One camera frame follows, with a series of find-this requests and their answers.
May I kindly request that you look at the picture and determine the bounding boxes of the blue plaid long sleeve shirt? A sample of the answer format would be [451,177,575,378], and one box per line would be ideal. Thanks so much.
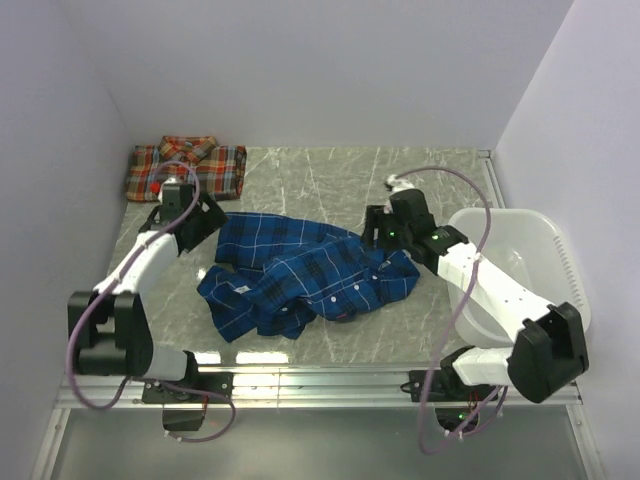
[197,212,420,343]

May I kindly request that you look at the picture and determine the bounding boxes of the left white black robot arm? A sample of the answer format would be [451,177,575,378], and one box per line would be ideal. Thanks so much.
[66,182,228,402]

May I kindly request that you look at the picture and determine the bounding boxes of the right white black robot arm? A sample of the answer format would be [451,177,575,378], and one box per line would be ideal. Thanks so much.
[362,188,590,404]

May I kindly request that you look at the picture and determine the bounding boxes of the folded orange plaid shirt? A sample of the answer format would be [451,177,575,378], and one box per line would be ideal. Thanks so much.
[125,136,247,202]

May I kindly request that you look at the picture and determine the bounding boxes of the white plastic basin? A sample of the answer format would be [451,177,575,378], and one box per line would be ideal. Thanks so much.
[449,207,592,348]

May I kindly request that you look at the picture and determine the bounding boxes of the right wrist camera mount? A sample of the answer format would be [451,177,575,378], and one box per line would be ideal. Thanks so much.
[384,174,415,195]

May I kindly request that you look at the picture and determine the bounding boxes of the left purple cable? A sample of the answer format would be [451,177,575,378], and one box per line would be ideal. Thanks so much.
[66,160,237,443]

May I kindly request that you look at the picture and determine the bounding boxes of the purple cable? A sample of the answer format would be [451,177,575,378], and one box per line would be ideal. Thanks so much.
[66,160,237,443]
[399,166,511,455]

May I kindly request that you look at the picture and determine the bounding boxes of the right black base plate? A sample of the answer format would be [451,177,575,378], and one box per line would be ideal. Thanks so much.
[399,368,501,404]

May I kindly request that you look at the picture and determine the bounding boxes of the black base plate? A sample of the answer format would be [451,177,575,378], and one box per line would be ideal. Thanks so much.
[141,372,234,405]
[399,368,501,404]

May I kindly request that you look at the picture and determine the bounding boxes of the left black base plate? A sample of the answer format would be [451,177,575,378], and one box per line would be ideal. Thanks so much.
[141,372,234,405]

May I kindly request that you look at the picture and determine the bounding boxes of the aluminium mounting rail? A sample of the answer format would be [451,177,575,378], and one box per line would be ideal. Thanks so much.
[54,364,583,410]

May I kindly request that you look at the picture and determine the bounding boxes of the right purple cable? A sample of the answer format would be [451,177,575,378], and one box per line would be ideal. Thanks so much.
[399,166,511,455]

